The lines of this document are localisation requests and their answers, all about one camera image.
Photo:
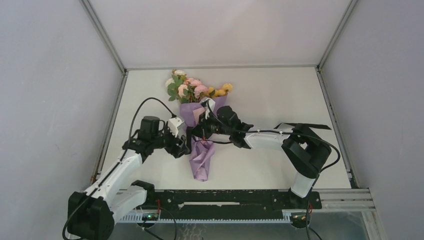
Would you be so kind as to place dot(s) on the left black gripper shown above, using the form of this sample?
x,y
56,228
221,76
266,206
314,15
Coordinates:
x,y
176,150

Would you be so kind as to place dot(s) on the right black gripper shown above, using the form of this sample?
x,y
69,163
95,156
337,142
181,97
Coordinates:
x,y
201,129

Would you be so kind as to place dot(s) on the pink wrapping paper sheet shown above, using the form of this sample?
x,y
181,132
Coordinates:
x,y
202,149

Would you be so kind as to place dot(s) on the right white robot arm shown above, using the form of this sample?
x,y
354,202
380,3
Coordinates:
x,y
306,151

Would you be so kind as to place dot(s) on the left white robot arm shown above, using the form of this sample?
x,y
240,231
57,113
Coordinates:
x,y
93,213

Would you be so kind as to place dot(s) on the yellow rose stem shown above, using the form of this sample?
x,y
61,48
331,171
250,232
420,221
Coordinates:
x,y
219,92

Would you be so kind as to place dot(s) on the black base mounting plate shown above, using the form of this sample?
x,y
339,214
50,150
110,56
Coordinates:
x,y
203,211

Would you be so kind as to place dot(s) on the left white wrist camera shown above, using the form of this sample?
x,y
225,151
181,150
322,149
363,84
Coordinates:
x,y
176,126

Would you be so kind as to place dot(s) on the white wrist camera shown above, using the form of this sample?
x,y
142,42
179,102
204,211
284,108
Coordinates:
x,y
176,126
207,113

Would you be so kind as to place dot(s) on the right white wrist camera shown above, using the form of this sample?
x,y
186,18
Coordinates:
x,y
207,113

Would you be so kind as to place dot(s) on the white slotted cable duct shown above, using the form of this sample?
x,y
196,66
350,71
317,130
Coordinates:
x,y
150,218

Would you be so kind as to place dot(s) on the aluminium frame rail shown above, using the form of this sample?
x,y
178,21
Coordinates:
x,y
327,200

